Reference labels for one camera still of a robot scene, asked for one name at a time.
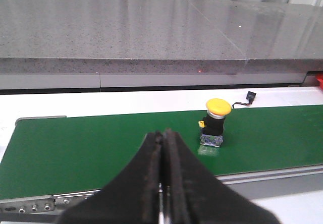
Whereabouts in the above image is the red plastic tray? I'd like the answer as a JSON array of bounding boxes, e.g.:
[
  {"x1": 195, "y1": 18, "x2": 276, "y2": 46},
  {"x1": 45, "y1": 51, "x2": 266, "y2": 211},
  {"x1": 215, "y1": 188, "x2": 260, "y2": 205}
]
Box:
[{"x1": 315, "y1": 73, "x2": 323, "y2": 89}]

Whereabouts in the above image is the green conveyor belt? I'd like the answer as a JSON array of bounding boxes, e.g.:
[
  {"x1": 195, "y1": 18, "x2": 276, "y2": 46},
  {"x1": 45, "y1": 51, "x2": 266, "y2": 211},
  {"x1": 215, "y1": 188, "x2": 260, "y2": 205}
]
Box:
[{"x1": 1, "y1": 105, "x2": 322, "y2": 199}]

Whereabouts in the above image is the aluminium conveyor frame rail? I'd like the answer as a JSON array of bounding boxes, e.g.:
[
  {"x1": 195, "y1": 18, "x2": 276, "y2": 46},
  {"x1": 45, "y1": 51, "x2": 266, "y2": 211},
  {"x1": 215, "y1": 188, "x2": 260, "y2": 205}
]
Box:
[{"x1": 1, "y1": 164, "x2": 322, "y2": 214}]

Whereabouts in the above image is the left grey stone slab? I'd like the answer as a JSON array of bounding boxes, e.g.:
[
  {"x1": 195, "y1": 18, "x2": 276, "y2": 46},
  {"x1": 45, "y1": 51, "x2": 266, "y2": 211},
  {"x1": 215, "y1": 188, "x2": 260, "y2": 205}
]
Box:
[{"x1": 1, "y1": 0, "x2": 246, "y2": 74}]

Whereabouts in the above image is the grey stone slab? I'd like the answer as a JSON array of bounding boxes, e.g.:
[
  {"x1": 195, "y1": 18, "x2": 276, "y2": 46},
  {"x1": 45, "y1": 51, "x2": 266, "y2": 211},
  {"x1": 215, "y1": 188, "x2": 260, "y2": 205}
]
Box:
[
  {"x1": 1, "y1": 0, "x2": 246, "y2": 74},
  {"x1": 190, "y1": 0, "x2": 322, "y2": 74}
]

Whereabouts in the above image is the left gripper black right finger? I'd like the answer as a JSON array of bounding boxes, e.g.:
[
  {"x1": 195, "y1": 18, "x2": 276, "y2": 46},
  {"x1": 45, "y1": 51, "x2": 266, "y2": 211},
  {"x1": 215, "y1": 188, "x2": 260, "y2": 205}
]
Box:
[{"x1": 163, "y1": 129, "x2": 279, "y2": 223}]

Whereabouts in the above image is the right grey stone slab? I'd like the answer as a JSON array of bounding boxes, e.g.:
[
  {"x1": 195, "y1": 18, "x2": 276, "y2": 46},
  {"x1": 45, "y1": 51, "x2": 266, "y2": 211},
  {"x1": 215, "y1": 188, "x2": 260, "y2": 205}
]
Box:
[{"x1": 190, "y1": 0, "x2": 322, "y2": 74}]

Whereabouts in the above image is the small black connector with wire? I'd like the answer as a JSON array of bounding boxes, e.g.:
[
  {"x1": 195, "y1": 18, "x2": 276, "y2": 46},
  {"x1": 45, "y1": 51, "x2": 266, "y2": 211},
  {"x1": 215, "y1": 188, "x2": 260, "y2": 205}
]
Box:
[{"x1": 232, "y1": 91, "x2": 256, "y2": 109}]

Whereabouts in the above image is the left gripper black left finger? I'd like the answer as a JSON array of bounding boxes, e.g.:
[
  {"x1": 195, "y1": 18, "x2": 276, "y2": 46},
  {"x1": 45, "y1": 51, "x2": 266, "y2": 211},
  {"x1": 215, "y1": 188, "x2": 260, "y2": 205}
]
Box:
[{"x1": 56, "y1": 132, "x2": 163, "y2": 223}]

